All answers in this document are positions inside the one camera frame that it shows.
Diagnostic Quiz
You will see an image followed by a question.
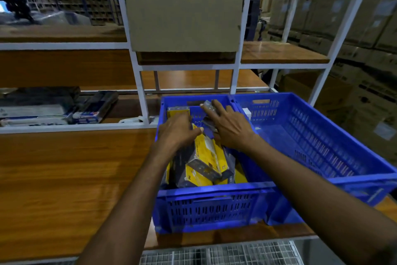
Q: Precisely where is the person's right hand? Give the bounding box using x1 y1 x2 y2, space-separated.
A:
200 99 258 153

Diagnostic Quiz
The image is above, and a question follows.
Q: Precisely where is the person's left hand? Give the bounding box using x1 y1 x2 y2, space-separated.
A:
155 112 205 158

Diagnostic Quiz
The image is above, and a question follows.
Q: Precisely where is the group of yellow charger boxes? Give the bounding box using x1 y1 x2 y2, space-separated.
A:
160 124 249 189

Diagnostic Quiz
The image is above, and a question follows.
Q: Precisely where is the blue plastic crate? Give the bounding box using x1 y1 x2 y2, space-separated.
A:
152 94 270 234
229 92 397 225

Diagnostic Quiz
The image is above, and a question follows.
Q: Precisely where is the person's left forearm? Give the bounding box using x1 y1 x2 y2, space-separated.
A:
76 143 187 265

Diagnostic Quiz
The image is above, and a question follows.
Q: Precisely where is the person's right forearm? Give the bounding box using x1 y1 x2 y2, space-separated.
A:
239 137 397 265

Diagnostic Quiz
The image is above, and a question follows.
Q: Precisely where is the dark metal storage rack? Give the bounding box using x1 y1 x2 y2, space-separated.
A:
244 0 269 42

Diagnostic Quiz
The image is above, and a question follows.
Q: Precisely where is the white plastic piece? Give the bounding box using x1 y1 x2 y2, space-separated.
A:
119 115 159 125

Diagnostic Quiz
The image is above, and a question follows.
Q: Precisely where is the blue white packet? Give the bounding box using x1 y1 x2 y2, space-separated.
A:
71 90 120 125

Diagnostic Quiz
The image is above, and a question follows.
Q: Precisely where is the open brown cardboard box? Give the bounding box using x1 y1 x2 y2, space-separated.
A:
278 71 354 115

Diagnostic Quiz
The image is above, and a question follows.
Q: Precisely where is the flat brown cardboard box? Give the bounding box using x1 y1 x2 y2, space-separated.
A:
124 0 246 53

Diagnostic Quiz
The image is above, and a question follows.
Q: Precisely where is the white metal shelving rack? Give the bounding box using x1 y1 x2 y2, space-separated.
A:
0 0 397 265

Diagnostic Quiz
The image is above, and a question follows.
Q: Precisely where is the black flat case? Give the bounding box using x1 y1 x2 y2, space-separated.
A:
0 86 82 110

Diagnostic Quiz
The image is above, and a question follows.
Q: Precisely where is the white plastic packet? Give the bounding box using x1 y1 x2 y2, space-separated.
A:
0 103 75 128

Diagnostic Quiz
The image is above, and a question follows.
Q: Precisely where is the brown pigeonhole shelving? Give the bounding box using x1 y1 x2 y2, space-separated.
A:
23 0 124 26

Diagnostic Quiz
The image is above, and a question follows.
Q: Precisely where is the clear plastic sheet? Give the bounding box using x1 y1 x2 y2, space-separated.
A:
0 10 92 26

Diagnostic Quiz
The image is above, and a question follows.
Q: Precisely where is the stack of large cardboard cartons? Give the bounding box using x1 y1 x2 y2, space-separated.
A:
260 0 397 166

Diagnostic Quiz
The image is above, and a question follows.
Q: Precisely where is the white wire mesh shelf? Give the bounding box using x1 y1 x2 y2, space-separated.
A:
138 240 304 265

